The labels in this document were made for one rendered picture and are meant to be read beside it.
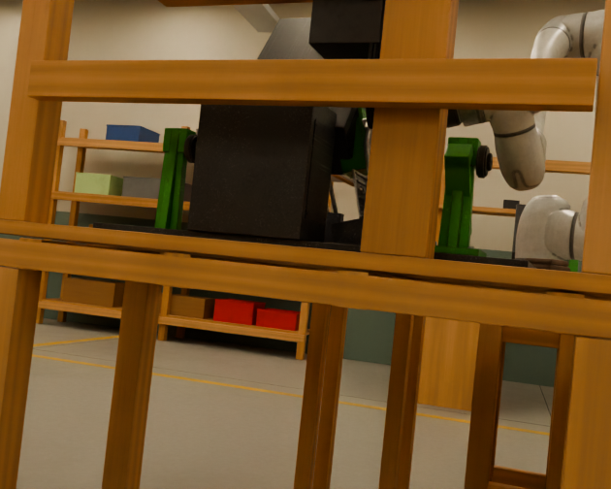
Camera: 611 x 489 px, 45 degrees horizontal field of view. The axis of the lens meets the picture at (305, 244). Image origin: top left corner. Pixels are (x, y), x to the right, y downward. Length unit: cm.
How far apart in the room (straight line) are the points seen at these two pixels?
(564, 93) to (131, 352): 160
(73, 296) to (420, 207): 689
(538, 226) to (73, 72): 146
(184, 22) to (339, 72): 720
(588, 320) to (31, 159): 135
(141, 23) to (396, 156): 756
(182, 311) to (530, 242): 553
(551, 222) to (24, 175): 156
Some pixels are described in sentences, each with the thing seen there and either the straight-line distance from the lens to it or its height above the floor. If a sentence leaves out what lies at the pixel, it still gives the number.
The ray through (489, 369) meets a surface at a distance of 237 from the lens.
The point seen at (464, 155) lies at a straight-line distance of 164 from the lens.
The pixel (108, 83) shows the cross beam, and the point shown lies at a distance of 182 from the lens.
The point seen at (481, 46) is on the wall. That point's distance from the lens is 782.
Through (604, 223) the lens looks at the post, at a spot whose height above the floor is 97.
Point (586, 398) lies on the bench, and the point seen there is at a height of 65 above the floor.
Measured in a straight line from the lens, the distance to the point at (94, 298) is 807.
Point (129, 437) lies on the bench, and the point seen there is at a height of 24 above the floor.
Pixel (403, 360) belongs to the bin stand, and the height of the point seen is 59.
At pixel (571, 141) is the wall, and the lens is 759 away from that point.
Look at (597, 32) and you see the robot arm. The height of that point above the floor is 159.
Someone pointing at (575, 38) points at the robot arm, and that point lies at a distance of 232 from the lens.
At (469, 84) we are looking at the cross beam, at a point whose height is 122.
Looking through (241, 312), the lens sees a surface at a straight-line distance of 731.
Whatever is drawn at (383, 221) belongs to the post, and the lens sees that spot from 152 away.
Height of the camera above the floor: 82
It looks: 2 degrees up
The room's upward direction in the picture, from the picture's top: 6 degrees clockwise
